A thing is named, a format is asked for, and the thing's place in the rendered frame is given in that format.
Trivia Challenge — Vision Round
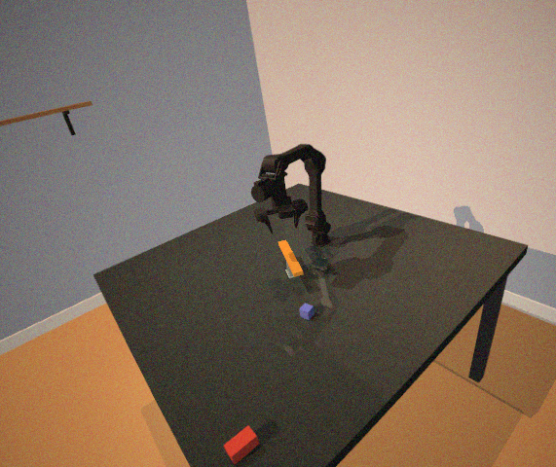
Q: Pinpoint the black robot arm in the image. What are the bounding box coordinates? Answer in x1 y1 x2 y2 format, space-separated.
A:
251 143 331 247

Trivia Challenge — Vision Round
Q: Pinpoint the red rectangular block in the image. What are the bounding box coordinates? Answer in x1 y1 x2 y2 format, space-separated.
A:
224 425 259 464

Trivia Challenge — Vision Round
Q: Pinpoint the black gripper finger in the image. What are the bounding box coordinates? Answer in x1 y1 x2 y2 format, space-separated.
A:
261 218 273 234
293 211 305 229

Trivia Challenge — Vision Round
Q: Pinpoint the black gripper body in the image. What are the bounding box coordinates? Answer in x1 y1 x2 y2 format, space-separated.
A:
254 191 308 222

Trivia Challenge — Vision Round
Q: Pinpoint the orange bar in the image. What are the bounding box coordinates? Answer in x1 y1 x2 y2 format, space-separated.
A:
278 240 303 277

